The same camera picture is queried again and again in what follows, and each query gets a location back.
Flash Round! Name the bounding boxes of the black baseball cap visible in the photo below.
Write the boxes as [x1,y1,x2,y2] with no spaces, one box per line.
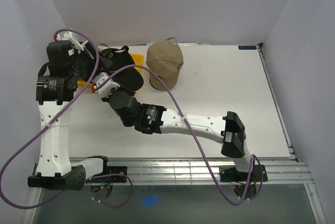
[100,46,144,92]

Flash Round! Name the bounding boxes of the yellow plastic tray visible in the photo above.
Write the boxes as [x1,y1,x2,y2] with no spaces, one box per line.
[77,53,144,87]

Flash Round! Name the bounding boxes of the beige baseball cap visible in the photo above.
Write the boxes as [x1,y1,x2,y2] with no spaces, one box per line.
[146,37,184,89]

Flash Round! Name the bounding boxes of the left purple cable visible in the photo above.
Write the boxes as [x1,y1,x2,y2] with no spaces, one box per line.
[0,29,134,209]

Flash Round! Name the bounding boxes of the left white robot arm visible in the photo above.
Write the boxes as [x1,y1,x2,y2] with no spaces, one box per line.
[28,40,111,191]

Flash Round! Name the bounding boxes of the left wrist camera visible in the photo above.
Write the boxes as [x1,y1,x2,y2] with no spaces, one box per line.
[53,31,84,52]

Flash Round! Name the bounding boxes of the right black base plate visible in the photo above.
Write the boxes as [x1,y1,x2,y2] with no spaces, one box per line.
[219,165,268,183]

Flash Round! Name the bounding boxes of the purple cable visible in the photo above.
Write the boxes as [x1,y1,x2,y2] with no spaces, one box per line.
[0,29,134,209]
[96,64,264,206]

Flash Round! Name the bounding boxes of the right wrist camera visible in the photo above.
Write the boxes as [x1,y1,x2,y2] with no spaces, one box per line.
[91,72,120,98]

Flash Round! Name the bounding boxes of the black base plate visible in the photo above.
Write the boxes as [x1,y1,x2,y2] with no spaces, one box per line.
[87,165,128,184]
[219,165,268,183]

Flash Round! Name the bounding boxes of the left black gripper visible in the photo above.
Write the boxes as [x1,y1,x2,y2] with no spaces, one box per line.
[68,41,113,82]

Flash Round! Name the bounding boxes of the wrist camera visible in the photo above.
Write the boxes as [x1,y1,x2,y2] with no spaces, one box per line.
[91,72,120,98]
[53,31,84,52]

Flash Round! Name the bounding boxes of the aluminium frame rail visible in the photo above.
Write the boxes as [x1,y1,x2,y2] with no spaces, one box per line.
[22,159,327,223]

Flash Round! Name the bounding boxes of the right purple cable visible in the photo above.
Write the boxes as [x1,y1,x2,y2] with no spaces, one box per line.
[96,64,264,206]

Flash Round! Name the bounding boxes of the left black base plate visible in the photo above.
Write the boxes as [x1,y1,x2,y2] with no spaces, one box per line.
[87,165,128,184]

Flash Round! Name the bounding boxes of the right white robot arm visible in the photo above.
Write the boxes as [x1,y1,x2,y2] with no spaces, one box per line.
[97,88,255,181]

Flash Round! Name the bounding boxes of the blue table label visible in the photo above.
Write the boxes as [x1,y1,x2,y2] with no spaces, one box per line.
[238,46,257,50]

